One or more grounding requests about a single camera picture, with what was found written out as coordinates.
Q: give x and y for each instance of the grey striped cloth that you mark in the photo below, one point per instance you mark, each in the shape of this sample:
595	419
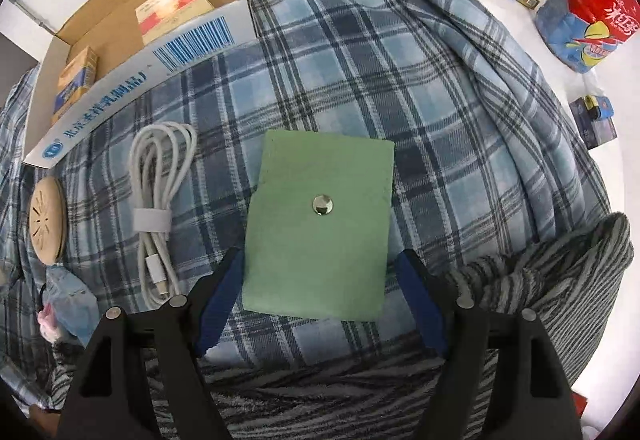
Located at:
500	320

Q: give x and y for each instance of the round wooden disc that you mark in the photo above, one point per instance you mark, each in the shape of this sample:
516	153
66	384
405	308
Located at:
46	220

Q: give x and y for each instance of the red and white small box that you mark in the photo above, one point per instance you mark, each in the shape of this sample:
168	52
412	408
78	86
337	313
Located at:
170	12

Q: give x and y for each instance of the clear plastic bag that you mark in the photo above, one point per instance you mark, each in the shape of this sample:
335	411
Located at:
65	305

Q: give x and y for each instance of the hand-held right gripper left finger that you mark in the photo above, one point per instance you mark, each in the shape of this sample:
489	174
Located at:
216	305

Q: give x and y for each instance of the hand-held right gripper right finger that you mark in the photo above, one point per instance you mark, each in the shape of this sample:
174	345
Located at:
425	305

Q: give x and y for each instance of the yellow and blue small box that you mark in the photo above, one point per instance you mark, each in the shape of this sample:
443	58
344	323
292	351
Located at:
75	82

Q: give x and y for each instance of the blue plaid cloth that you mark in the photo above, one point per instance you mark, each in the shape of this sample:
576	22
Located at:
360	85

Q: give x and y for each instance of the white cardboard box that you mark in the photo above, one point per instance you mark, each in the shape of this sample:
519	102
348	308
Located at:
130	35

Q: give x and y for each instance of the small dark blue box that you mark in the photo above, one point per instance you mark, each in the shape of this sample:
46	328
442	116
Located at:
592	120

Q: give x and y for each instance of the green felt pouch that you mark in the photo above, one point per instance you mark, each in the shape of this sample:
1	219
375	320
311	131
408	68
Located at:
315	250

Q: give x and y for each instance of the small red object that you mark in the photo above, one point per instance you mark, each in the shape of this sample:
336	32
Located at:
579	404

